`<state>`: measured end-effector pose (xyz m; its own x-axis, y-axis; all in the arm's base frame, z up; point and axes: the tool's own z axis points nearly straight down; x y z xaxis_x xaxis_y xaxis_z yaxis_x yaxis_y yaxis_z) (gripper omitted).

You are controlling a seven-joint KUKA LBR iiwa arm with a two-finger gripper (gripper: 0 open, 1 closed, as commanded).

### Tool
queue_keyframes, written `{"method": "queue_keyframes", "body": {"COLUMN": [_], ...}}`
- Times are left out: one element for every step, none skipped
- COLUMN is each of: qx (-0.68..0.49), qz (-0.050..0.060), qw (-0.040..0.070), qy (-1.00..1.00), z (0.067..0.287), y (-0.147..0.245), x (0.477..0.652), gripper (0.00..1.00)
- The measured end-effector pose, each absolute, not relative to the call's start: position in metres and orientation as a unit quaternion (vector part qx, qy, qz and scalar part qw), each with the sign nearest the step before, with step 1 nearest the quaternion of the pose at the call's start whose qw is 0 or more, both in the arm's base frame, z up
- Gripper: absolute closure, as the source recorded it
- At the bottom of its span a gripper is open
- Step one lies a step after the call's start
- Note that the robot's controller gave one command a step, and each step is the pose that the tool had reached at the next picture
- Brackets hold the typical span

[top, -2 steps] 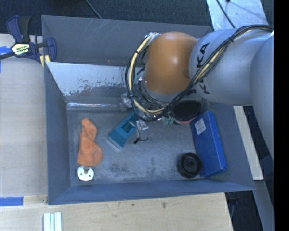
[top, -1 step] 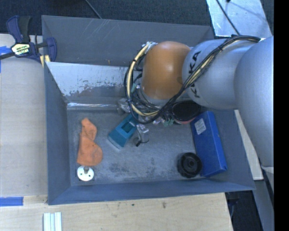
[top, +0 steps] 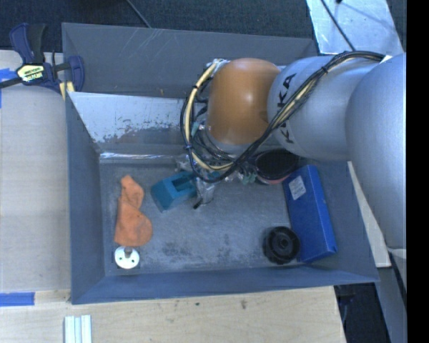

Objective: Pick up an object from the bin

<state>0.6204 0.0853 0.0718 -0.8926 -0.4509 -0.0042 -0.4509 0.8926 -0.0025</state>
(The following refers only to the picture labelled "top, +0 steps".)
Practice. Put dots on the orange cloth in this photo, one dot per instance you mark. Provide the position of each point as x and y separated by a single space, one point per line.
132 223

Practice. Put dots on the black and red round object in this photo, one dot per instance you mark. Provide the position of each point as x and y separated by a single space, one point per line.
277 164

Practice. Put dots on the grey metal bin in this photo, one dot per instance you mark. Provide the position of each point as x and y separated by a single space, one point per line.
207 227

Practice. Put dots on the teal notched block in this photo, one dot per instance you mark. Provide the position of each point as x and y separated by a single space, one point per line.
169 191

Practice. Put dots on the blue flat box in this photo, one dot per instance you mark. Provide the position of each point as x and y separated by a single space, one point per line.
311 216

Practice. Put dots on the white round disc with peg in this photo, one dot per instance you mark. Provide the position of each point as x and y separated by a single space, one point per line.
126 258

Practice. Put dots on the black ribbed wheel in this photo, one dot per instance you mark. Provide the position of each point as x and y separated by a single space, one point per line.
281 245

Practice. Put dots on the pale wood board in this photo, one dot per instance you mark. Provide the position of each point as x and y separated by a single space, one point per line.
32 191

